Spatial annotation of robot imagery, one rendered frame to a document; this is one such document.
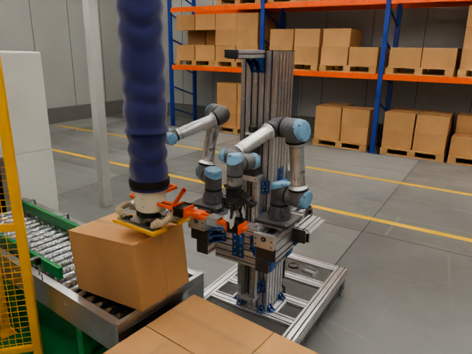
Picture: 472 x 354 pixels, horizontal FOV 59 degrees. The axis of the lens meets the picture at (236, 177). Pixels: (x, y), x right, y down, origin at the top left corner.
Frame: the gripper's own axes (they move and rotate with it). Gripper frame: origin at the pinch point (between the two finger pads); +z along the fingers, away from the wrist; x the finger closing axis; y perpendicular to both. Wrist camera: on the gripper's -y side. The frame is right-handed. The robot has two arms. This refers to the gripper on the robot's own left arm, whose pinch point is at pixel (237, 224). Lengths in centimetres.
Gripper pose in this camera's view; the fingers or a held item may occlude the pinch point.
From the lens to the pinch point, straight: 205.5
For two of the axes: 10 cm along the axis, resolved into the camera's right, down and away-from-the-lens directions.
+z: -0.1, 9.6, 2.8
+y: -8.2, -1.7, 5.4
